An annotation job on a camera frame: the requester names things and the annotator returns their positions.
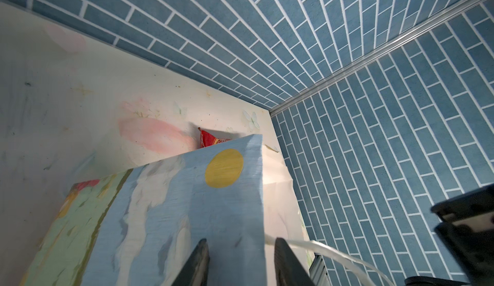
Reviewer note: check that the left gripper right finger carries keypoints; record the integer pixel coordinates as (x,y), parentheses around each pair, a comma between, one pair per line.
(289,271)

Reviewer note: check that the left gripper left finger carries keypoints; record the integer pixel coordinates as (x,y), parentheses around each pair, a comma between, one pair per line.
(195,270)

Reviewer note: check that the red snack packet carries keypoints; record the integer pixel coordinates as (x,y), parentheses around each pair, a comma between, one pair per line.
(207,139)

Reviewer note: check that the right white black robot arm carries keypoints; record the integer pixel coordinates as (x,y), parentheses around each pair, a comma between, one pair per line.
(466,230)

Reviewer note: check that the floral paper gift bag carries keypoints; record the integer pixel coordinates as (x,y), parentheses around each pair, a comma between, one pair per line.
(139,227)

